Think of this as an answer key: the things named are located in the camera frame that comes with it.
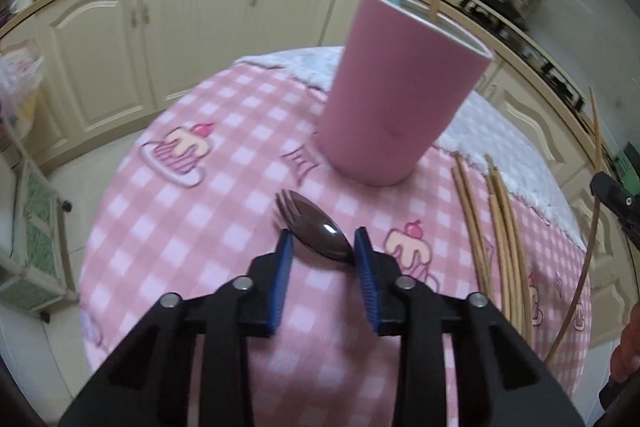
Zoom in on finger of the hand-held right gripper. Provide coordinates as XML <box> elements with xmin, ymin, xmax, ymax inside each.
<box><xmin>590</xmin><ymin>172</ymin><xmax>640</xmax><ymax>248</ymax></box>

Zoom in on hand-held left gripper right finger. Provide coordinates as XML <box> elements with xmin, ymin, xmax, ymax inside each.
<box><xmin>352</xmin><ymin>228</ymin><xmax>586</xmax><ymax>427</ymax></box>

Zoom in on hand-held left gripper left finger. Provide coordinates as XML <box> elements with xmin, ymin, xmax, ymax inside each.
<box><xmin>60</xmin><ymin>229</ymin><xmax>296</xmax><ymax>427</ymax></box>

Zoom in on pink cup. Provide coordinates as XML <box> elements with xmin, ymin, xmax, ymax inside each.
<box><xmin>316</xmin><ymin>0</ymin><xmax>493</xmax><ymax>186</ymax></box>

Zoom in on person's right hand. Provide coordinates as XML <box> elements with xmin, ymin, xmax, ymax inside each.
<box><xmin>609</xmin><ymin>323</ymin><xmax>640</xmax><ymax>384</ymax></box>

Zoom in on pink checked tablecloth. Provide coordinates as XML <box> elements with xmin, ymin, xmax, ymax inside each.
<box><xmin>77</xmin><ymin>52</ymin><xmax>593</xmax><ymax>427</ymax></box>

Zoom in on black gas stove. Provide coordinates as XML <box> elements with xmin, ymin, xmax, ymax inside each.
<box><xmin>492</xmin><ymin>19</ymin><xmax>587</xmax><ymax>110</ymax></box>

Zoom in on black induction cooker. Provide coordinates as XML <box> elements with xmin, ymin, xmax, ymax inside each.
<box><xmin>459</xmin><ymin>0</ymin><xmax>531</xmax><ymax>30</ymax></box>

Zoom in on green panel rack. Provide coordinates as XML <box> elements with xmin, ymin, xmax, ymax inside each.
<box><xmin>0</xmin><ymin>107</ymin><xmax>76</xmax><ymax>323</ymax></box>

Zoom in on cream lower kitchen cabinets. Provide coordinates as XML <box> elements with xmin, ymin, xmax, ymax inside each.
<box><xmin>0</xmin><ymin>0</ymin><xmax>640</xmax><ymax>348</ymax></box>

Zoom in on clear plastic bag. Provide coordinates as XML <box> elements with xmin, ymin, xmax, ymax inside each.
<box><xmin>0</xmin><ymin>39</ymin><xmax>46</xmax><ymax>148</ymax></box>

